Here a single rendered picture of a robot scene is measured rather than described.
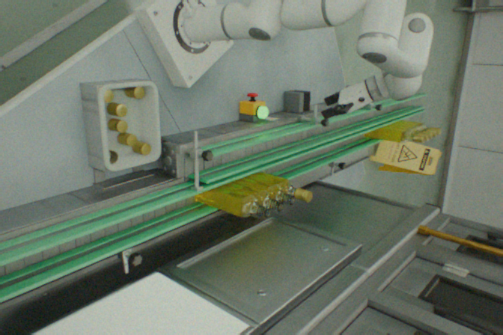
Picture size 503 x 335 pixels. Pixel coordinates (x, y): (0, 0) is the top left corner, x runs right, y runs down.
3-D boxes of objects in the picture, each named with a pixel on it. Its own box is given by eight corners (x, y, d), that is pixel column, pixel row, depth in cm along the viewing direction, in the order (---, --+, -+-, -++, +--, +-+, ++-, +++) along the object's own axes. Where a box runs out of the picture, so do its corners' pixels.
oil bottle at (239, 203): (194, 200, 129) (247, 220, 116) (194, 183, 127) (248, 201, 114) (208, 196, 133) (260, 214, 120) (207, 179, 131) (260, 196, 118)
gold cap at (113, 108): (105, 102, 112) (115, 104, 109) (117, 101, 114) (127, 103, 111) (107, 116, 113) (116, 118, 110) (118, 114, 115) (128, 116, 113)
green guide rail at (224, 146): (187, 153, 122) (206, 158, 117) (187, 150, 122) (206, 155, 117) (412, 93, 249) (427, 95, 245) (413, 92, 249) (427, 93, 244)
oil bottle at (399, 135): (364, 137, 211) (421, 146, 194) (364, 125, 210) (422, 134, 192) (368, 134, 215) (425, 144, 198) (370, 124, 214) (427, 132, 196)
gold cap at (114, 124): (107, 118, 113) (116, 120, 110) (118, 117, 115) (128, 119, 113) (108, 131, 114) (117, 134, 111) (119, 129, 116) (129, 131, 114)
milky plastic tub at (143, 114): (89, 167, 113) (107, 173, 108) (79, 82, 107) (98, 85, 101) (144, 153, 126) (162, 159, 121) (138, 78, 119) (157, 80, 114)
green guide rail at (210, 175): (188, 177, 124) (206, 184, 119) (188, 174, 124) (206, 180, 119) (411, 106, 252) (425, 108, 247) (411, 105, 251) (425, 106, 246)
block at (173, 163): (160, 173, 125) (176, 179, 121) (159, 143, 122) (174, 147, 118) (170, 170, 127) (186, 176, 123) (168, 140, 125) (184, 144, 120)
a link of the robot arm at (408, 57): (361, 26, 110) (349, 81, 109) (369, -20, 89) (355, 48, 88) (427, 34, 107) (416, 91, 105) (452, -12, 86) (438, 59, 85)
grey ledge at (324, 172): (229, 205, 157) (252, 213, 150) (229, 182, 154) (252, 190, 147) (351, 153, 226) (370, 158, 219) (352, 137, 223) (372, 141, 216)
